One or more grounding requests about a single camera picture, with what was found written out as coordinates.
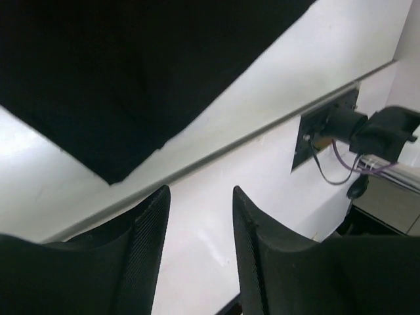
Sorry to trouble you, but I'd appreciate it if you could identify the black skirt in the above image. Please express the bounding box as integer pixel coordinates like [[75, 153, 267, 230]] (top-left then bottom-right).
[[1, 1, 311, 184]]

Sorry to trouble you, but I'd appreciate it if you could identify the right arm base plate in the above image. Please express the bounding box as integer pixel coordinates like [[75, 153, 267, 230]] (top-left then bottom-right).
[[291, 84, 359, 172]]

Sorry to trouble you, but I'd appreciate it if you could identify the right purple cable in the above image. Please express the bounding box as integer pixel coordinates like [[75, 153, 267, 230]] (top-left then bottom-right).
[[331, 139, 400, 185]]

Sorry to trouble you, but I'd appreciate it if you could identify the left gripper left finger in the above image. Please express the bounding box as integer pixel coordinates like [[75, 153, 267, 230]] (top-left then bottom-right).
[[1, 186, 171, 314]]

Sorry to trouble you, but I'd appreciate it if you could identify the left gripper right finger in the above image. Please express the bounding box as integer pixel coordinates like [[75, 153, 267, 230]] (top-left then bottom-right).
[[232, 187, 419, 314]]

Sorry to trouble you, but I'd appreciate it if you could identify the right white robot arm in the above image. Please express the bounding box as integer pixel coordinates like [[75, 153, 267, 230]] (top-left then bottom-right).
[[316, 106, 419, 193]]

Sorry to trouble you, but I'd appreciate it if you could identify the aluminium table edge frame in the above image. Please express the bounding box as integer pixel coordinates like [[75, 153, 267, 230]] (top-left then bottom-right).
[[38, 60, 398, 242]]

